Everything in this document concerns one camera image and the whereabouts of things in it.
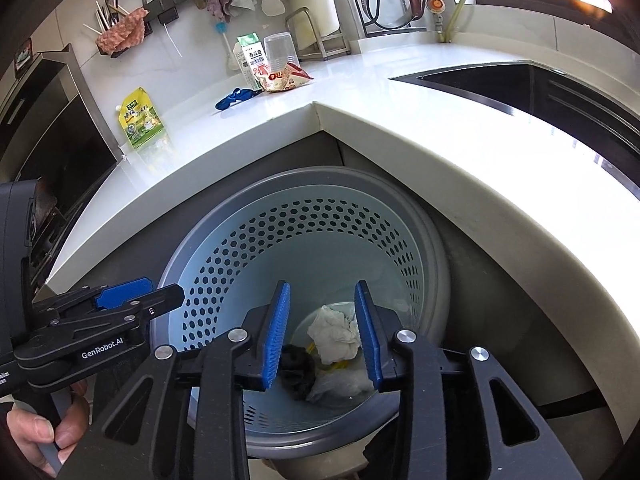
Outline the clear white plastic bag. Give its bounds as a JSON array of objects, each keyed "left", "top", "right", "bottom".
[{"left": 306, "top": 360, "right": 376, "bottom": 403}]

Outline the red snack wrapper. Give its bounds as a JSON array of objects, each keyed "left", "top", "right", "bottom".
[{"left": 260, "top": 62, "right": 316, "bottom": 94}]

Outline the metal stand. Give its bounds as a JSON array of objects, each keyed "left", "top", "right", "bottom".
[{"left": 285, "top": 6, "right": 351, "bottom": 61}]

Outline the bundle of light chopsticks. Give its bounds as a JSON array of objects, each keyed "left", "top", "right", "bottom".
[{"left": 82, "top": 0, "right": 131, "bottom": 36}]

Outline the white green milk carton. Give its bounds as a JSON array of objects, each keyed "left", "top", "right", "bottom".
[{"left": 235, "top": 32, "right": 271, "bottom": 92}]

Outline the yellow green spout pouch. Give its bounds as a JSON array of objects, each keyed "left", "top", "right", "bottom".
[{"left": 116, "top": 86, "right": 167, "bottom": 151}]

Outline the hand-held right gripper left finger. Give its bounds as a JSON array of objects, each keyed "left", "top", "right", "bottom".
[{"left": 60, "top": 280, "right": 292, "bottom": 480}]

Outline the black cloth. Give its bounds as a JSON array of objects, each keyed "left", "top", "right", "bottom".
[{"left": 277, "top": 344, "right": 317, "bottom": 402}]

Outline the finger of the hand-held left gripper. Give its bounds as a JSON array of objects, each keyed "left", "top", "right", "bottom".
[
  {"left": 32, "top": 276, "right": 154, "bottom": 312},
  {"left": 47, "top": 283, "right": 184, "bottom": 343}
]

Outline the grey perforated trash basket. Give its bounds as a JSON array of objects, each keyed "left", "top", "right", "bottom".
[{"left": 150, "top": 166, "right": 453, "bottom": 461}]

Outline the grey hanging cloth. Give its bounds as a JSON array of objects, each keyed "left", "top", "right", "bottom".
[{"left": 204, "top": 0, "right": 233, "bottom": 23}]

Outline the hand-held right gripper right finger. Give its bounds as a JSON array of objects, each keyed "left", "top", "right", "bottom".
[{"left": 354, "top": 280, "right": 583, "bottom": 480}]

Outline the blue plastic strip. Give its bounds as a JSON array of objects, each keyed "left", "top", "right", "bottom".
[{"left": 215, "top": 87, "right": 262, "bottom": 111}]

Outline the blue white bottle brush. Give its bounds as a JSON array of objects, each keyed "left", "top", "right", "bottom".
[{"left": 215, "top": 20, "right": 242, "bottom": 72}]

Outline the white tissue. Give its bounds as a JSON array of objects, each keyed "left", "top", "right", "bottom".
[{"left": 307, "top": 305, "right": 362, "bottom": 366}]

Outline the clear plastic cup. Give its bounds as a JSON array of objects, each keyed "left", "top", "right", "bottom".
[{"left": 262, "top": 32, "right": 301, "bottom": 78}]

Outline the orange cloth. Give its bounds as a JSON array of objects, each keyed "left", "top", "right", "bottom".
[{"left": 95, "top": 7, "right": 150, "bottom": 56}]

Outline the person's left hand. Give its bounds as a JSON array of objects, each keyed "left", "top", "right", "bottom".
[{"left": 7, "top": 394, "right": 91, "bottom": 479}]

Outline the black gas stove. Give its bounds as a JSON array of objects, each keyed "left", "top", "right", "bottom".
[{"left": 30, "top": 160, "right": 118, "bottom": 281}]

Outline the yellowish gas hose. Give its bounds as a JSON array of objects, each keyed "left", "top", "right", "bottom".
[{"left": 440, "top": 0, "right": 468, "bottom": 43}]

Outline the gas valve orange dial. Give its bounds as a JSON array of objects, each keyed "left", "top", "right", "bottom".
[{"left": 425, "top": 0, "right": 451, "bottom": 36}]

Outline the black sink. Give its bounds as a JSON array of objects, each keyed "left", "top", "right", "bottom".
[{"left": 389, "top": 60, "right": 640, "bottom": 133}]

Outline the thin white cord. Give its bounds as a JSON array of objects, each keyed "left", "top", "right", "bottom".
[{"left": 165, "top": 25, "right": 184, "bottom": 60}]

